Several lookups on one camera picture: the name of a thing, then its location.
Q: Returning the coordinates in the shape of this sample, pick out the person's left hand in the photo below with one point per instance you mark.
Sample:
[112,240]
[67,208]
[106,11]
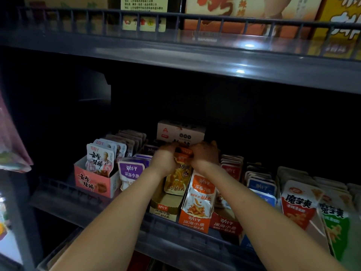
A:
[164,160]

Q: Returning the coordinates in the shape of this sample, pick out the pink white display carton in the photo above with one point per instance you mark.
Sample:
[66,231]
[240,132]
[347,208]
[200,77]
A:
[90,183]

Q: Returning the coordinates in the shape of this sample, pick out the clear plastic tray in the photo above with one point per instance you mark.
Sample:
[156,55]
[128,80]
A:
[51,259]

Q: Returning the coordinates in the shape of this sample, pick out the person's right forearm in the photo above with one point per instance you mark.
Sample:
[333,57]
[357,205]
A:
[271,223]

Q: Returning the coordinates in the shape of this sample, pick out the grey metal store shelf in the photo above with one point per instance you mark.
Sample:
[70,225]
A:
[169,50]

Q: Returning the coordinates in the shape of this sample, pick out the person's right hand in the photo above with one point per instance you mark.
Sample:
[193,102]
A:
[204,156]

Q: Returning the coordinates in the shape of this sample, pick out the purple clear hanging snack bag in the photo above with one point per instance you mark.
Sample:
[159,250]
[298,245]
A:
[11,149]

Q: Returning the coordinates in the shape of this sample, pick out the orange yellow printed carton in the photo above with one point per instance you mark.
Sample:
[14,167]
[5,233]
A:
[344,17]

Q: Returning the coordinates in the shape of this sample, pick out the row of snack display cartons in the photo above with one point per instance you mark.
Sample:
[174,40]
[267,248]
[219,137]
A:
[197,206]

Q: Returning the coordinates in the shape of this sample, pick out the handful of gold snack packets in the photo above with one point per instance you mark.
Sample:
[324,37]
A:
[179,177]

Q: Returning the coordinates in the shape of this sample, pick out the yellow label dark carton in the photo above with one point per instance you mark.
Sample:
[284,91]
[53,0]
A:
[144,2]

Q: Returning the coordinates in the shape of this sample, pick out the plain brown carton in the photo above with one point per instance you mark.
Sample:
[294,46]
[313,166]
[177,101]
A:
[62,1]

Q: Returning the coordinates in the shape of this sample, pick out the person's left forearm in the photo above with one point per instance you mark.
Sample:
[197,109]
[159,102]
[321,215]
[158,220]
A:
[107,225]

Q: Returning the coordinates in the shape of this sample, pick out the pile of red snack packets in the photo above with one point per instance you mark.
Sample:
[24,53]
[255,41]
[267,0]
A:
[138,262]

